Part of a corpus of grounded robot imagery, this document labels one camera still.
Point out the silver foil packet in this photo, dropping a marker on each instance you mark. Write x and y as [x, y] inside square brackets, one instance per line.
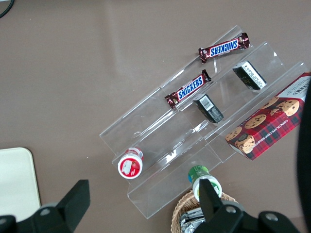
[192, 221]

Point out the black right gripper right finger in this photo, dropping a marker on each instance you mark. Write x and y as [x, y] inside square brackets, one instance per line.
[218, 216]

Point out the beige plastic tray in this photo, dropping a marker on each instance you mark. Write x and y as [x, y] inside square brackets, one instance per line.
[17, 182]

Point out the small black box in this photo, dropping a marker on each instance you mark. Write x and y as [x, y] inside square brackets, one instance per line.
[209, 109]
[250, 75]

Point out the Snickers chocolate bar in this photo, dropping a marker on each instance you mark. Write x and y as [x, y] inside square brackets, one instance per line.
[223, 48]
[188, 90]

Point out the red tartan cookie box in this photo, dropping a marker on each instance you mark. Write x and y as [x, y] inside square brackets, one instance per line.
[269, 123]

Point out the clear acrylic stepped stand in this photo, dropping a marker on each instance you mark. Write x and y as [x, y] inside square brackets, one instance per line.
[155, 136]

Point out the green yoghurt cup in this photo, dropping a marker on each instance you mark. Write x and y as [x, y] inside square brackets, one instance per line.
[198, 173]

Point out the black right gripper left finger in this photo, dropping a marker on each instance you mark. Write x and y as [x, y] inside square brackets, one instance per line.
[65, 213]

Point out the red yoghurt cup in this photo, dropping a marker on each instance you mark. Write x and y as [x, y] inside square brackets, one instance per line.
[130, 165]

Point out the light wicker basket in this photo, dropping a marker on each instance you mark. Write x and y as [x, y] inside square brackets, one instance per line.
[179, 206]

